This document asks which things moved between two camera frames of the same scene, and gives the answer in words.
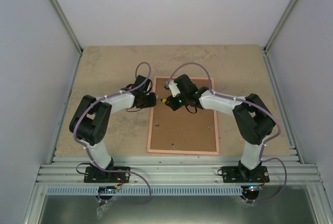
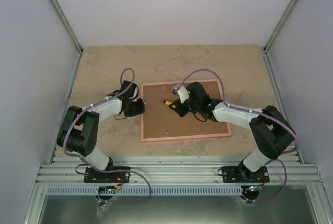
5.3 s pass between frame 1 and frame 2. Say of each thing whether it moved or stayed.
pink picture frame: moved
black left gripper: moved
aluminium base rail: stayed
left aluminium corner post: stayed
